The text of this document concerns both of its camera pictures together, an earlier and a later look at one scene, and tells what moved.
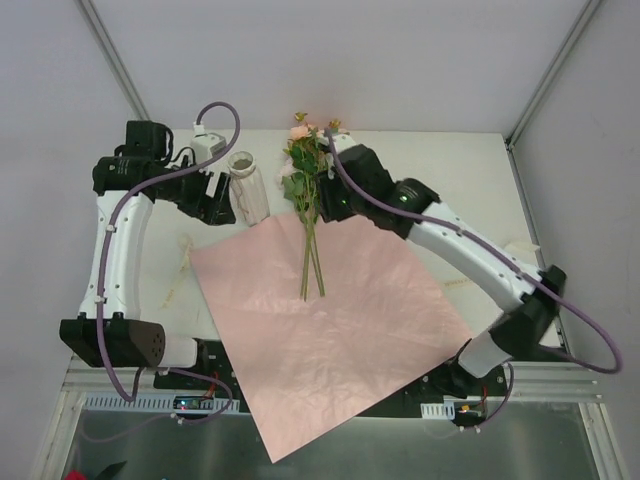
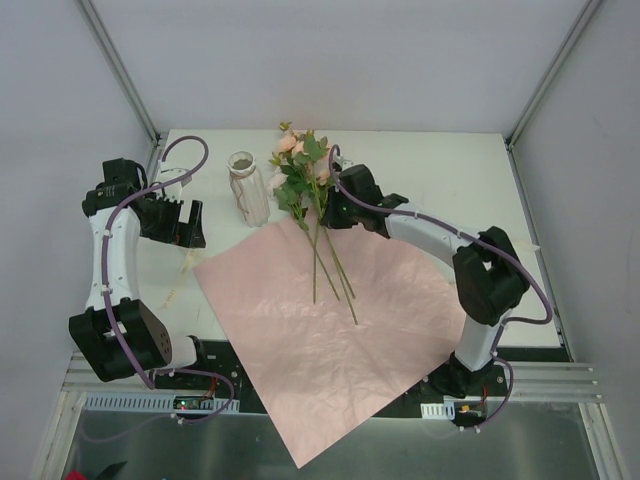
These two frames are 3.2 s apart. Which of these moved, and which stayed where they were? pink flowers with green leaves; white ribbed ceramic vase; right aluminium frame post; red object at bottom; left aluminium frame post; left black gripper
Moved: left black gripper; pink flowers with green leaves
Stayed: white ribbed ceramic vase; red object at bottom; right aluminium frame post; left aluminium frame post
